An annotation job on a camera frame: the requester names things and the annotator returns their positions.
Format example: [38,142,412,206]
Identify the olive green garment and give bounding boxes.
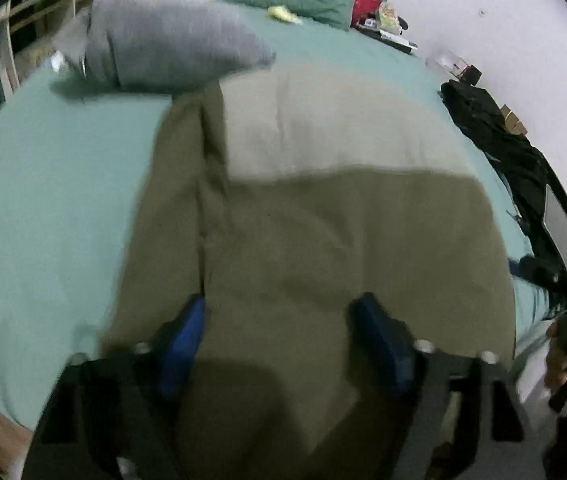
[105,64,515,479]

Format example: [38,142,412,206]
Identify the black clothes pile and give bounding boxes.
[441,80,567,266]

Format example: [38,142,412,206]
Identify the grey framed tablet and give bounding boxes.
[544,184,567,269]

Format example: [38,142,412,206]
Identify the cardboard boxes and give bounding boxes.
[500,105,527,136]

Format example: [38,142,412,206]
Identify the teal bed sheet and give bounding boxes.
[0,8,548,429]

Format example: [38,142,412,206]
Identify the white side table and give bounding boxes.
[425,50,482,86]

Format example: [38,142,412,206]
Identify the stack of books and snacks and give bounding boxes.
[355,2,418,54]

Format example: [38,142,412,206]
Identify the yellow small object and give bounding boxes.
[267,6,302,25]

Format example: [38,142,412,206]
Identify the grey folded garment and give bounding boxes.
[54,0,276,94]

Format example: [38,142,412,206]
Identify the white shelf desk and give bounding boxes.
[0,0,93,98]

